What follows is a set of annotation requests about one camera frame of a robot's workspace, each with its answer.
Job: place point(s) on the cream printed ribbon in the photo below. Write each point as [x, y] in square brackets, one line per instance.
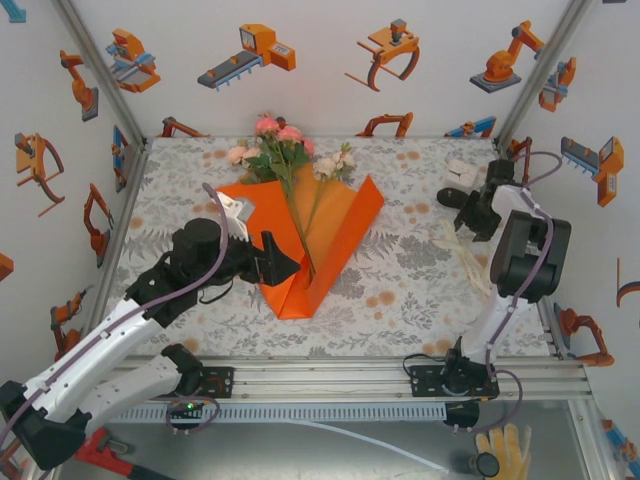
[472, 272]

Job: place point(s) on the orange wrapping paper sheet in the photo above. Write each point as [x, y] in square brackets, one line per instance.
[340, 240]

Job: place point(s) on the cream fake flower stem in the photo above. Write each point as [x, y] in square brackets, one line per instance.
[325, 166]

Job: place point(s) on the peach pink fake flower stem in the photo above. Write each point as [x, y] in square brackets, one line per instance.
[290, 134]

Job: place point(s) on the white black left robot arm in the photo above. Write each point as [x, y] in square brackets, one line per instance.
[90, 350]

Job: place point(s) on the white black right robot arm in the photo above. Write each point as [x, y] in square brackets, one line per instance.
[530, 255]

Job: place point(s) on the black oval object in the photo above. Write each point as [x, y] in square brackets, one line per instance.
[447, 197]

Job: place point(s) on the grey floral tablecloth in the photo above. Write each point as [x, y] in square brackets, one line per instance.
[400, 340]

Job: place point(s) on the circuit board with green light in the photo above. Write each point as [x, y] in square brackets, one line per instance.
[187, 407]

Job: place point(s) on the small black box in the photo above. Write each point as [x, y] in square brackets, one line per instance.
[462, 414]

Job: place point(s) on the red pipe wrench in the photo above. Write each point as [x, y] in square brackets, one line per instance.
[100, 455]

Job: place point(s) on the yellow work glove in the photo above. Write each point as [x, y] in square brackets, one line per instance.
[505, 445]

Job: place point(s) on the black round cylinder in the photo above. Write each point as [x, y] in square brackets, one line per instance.
[486, 465]

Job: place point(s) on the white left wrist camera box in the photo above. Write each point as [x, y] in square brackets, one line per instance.
[235, 212]

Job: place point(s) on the aluminium frame rails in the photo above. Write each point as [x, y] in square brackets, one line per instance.
[320, 380]

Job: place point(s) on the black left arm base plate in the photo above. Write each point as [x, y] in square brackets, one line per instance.
[225, 382]

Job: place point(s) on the aluminium corner post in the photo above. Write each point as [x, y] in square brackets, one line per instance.
[100, 70]
[545, 70]

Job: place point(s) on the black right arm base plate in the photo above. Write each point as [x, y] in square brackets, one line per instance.
[422, 380]

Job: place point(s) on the aluminium frame leg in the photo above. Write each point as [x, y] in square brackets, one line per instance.
[592, 440]

